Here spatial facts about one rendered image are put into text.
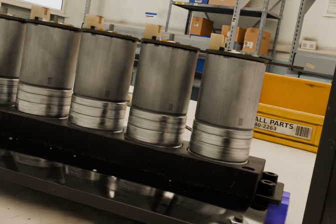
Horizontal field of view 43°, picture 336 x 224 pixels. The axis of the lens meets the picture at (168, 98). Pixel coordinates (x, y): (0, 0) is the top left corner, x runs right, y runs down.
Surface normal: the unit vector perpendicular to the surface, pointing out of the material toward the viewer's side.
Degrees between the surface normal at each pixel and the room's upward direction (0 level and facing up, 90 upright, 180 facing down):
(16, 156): 0
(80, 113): 90
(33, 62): 90
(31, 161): 0
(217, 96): 90
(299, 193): 0
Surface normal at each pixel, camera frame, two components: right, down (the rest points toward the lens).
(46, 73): 0.17, 0.12
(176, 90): 0.41, 0.16
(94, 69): -0.18, 0.06
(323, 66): -0.58, -0.03
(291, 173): 0.18, -0.98
